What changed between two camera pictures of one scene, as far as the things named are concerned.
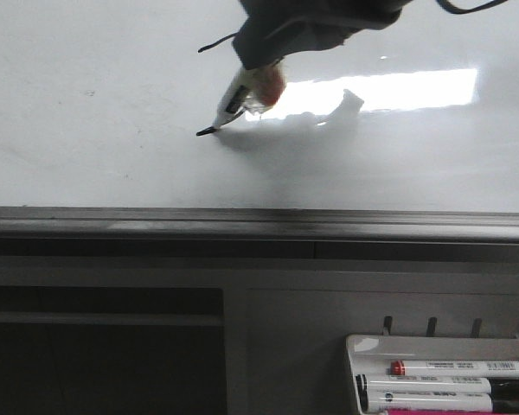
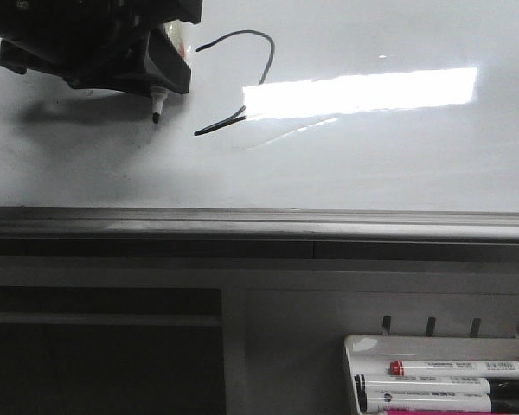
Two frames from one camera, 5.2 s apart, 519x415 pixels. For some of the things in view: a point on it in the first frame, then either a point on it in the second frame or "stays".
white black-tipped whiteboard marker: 233,102 -> 159,93
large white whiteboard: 419,128 stays
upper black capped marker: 365,383 stays
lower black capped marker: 381,401 stays
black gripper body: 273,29 -> 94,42
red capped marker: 502,368 stays
